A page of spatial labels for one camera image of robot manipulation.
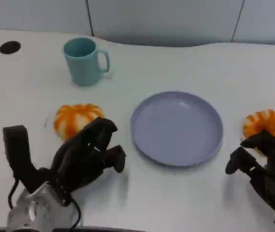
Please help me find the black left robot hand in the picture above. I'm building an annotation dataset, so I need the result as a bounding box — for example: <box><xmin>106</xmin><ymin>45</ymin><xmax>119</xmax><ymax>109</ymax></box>
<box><xmin>50</xmin><ymin>117</ymin><xmax>127</xmax><ymax>195</ymax></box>

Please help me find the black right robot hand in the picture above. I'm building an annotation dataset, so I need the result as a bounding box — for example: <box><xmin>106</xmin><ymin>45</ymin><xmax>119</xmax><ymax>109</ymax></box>
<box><xmin>225</xmin><ymin>130</ymin><xmax>275</xmax><ymax>229</ymax></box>

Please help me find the orange and white bread roll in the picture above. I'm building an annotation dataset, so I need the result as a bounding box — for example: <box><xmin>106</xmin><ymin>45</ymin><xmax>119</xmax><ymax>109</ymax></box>
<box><xmin>53</xmin><ymin>103</ymin><xmax>104</xmax><ymax>141</ymax></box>
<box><xmin>242</xmin><ymin>109</ymin><xmax>275</xmax><ymax>155</ymax></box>

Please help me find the pale green mug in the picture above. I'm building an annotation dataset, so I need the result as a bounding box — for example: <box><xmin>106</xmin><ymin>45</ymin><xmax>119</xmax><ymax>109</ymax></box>
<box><xmin>63</xmin><ymin>37</ymin><xmax>111</xmax><ymax>87</ymax></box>

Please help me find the lilac plate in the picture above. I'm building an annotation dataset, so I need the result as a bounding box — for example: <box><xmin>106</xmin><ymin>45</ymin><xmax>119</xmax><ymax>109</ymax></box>
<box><xmin>130</xmin><ymin>91</ymin><xmax>224</xmax><ymax>168</ymax></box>

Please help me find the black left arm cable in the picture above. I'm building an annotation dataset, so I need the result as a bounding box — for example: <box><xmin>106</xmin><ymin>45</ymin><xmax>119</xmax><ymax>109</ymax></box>
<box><xmin>8</xmin><ymin>178</ymin><xmax>82</xmax><ymax>229</ymax></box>

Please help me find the black table cable grommet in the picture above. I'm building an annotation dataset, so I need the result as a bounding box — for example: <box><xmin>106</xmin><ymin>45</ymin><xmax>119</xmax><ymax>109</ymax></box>
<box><xmin>0</xmin><ymin>41</ymin><xmax>21</xmax><ymax>55</ymax></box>

